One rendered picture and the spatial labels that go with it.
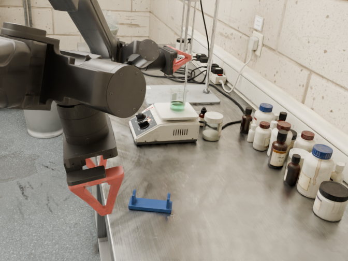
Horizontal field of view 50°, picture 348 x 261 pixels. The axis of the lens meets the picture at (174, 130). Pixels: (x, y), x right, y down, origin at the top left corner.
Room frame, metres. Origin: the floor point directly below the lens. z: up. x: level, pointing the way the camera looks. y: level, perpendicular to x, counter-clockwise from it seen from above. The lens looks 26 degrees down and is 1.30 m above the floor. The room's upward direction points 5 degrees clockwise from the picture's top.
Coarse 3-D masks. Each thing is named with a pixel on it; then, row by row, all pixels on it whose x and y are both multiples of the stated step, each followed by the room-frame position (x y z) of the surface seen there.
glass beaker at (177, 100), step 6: (174, 84) 1.09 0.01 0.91; (180, 84) 1.10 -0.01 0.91; (174, 90) 1.09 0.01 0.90; (180, 90) 1.10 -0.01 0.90; (186, 90) 1.08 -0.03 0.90; (174, 96) 1.05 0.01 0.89; (180, 96) 1.05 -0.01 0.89; (174, 102) 1.05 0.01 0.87; (180, 102) 1.05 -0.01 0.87; (174, 108) 1.05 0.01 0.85; (180, 108) 1.05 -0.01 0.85
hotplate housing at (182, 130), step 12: (156, 120) 1.03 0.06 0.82; (168, 120) 1.03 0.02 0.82; (180, 120) 1.04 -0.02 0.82; (192, 120) 1.05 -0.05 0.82; (132, 132) 1.03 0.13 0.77; (144, 132) 0.99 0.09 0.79; (156, 132) 0.99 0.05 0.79; (168, 132) 1.00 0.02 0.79; (180, 132) 1.02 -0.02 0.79; (192, 132) 1.03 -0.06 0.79
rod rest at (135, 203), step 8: (136, 200) 0.70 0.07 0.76; (144, 200) 0.70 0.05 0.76; (152, 200) 0.70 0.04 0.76; (160, 200) 0.71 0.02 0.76; (168, 200) 0.68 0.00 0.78; (128, 208) 0.68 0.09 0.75; (136, 208) 0.68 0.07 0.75; (144, 208) 0.68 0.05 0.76; (152, 208) 0.68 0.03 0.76; (160, 208) 0.68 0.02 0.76; (168, 208) 0.68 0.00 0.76
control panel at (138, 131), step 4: (144, 112) 1.10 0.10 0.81; (148, 112) 1.09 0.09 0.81; (148, 116) 1.07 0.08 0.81; (152, 116) 1.06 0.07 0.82; (132, 120) 1.08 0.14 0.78; (136, 120) 1.07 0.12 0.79; (152, 120) 1.04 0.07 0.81; (132, 124) 1.06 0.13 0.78; (136, 124) 1.05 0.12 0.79; (152, 124) 1.01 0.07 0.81; (156, 124) 1.00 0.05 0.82; (136, 128) 1.02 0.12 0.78; (148, 128) 1.00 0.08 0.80; (136, 132) 1.00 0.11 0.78; (140, 132) 1.00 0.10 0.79
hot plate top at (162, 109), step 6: (186, 102) 1.15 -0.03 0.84; (156, 108) 1.07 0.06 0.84; (162, 108) 1.08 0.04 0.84; (168, 108) 1.08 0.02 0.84; (186, 108) 1.09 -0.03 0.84; (192, 108) 1.10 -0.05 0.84; (162, 114) 1.03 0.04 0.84; (168, 114) 1.03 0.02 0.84; (174, 114) 1.04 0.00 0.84; (180, 114) 1.04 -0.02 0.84; (186, 114) 1.04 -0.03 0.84; (192, 114) 1.05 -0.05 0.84
